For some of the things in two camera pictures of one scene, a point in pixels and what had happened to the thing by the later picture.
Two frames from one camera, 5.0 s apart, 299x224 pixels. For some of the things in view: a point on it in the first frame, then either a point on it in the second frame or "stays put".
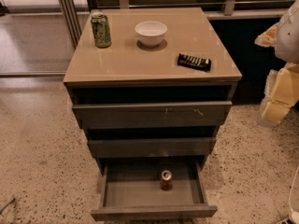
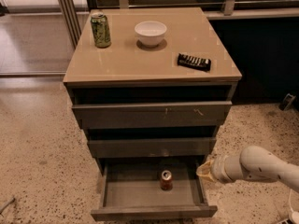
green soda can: x=101 y=27 stays put
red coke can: x=166 y=180 stays put
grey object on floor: x=7 y=203 stays put
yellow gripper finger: x=282 y=94 → x=226 y=168
